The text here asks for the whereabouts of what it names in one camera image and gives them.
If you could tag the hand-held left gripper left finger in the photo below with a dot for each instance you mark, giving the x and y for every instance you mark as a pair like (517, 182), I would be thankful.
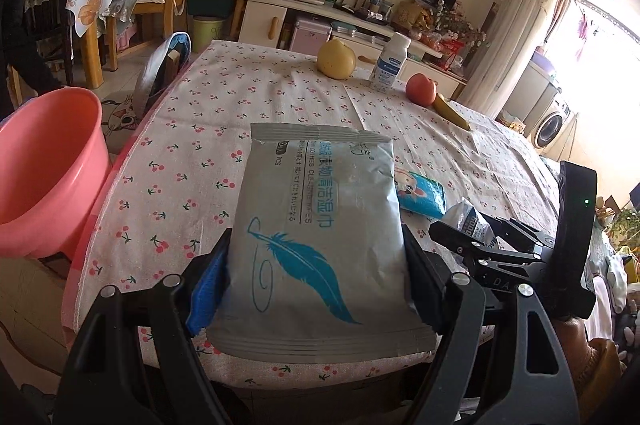
(207, 300)

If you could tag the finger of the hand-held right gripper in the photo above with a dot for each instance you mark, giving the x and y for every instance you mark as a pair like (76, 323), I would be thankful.
(525, 234)
(475, 251)

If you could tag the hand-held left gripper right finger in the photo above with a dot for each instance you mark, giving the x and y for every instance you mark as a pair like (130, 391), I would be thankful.
(425, 275)

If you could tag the small white carton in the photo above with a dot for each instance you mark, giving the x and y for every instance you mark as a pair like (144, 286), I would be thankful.
(467, 220)

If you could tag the grey wet wipes packet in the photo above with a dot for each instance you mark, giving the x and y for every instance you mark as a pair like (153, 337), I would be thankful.
(320, 225)

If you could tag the pink plastic bucket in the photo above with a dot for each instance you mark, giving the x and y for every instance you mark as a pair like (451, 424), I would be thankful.
(45, 170)

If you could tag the person's right hand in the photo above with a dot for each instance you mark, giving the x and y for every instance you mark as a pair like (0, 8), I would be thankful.
(587, 350)

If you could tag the blue tissue packet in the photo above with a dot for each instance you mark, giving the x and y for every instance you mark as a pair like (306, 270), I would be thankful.
(422, 197)

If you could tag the front-load washing machine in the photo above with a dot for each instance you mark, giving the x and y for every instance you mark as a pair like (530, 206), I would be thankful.
(552, 125)

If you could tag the yellow banana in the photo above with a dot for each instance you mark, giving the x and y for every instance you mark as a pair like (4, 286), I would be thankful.
(450, 111)

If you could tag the purple-lidded white washer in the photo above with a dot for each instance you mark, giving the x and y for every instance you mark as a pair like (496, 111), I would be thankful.
(530, 80)

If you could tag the floral tablecloth table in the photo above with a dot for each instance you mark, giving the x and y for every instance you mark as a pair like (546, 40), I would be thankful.
(200, 145)

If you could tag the red apple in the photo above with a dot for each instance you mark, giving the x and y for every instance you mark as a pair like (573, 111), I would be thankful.
(421, 90)

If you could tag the cartoon printed mat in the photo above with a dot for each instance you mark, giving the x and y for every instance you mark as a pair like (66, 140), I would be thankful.
(120, 120)

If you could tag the white plastic bottle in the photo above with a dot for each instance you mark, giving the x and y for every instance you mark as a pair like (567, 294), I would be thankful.
(390, 62)

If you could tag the lace-covered standing air conditioner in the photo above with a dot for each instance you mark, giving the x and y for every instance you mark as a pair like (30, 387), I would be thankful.
(520, 20)

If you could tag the dried flower arrangement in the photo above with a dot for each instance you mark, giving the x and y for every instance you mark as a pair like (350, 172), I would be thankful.
(460, 22)

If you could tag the yellow pear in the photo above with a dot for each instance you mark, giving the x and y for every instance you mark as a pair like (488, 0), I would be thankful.
(336, 59)

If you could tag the brown snack bag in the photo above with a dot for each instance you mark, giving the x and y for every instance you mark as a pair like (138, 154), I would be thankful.
(410, 15)

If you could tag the green waste bin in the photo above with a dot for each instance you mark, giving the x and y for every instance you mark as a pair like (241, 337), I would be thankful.
(206, 36)

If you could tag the pink case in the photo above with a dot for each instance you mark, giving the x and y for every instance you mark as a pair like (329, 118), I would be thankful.
(310, 36)

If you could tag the wooden dining table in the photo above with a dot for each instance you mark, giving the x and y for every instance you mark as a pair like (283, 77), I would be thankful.
(94, 60)

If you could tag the white television cabinet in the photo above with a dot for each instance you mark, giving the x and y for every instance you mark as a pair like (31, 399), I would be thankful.
(260, 20)

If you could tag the dark green box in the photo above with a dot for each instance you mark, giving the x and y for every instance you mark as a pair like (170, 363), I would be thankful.
(210, 5)

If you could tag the dark wooden chair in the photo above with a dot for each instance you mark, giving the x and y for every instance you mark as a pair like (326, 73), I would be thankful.
(62, 30)

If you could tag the black jacket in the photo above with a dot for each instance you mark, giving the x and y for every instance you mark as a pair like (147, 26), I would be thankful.
(15, 30)

